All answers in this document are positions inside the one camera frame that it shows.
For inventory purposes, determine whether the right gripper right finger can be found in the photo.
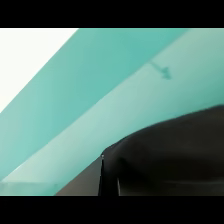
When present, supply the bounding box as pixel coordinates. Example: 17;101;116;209
99;156;120;197

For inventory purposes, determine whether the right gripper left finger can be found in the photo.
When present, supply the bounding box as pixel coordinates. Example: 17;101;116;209
55;155;104;197

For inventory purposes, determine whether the grey T-shirt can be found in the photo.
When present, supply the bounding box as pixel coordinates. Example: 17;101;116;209
102;104;224;197

